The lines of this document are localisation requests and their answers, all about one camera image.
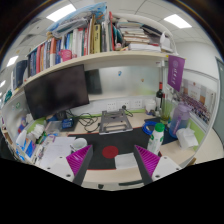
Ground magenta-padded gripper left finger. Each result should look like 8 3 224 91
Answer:
43 144 94 187

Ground dark wine bottle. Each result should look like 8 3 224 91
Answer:
155 81 165 111

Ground white plastic container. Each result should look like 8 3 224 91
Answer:
145 99 157 116

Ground purple water jug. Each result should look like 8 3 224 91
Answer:
168 102 192 139

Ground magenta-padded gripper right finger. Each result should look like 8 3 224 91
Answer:
133 144 183 186

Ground flat round red coaster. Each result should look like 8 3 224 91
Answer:
101 145 120 160

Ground white folded tissue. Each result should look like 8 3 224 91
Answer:
114 152 139 170

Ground blue small box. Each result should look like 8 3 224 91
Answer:
61 118 75 131

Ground grey metal laptop stand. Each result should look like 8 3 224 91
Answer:
98 108 134 136

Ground row of books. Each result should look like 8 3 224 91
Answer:
12 2 175 88

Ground crumpled white tissue paper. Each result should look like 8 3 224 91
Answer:
175 126 199 150

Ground white paper sheet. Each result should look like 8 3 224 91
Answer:
38 136 77 169

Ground group photo poster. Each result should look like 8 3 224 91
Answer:
174 78 217 125

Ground white green-capped drink bottle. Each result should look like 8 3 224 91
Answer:
146 122 166 156

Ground white mug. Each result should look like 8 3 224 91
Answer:
69 137 88 153

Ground ceiling lights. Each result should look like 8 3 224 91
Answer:
0 3 193 88

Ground purple hanging banner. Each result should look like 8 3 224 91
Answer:
166 54 186 93

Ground black cable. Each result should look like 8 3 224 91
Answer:
66 109 103 134

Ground black desk mat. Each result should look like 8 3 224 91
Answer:
67 117 178 171

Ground blue coiled cable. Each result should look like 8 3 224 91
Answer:
142 120 158 135

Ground black computer monitor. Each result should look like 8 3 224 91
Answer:
23 64 90 121

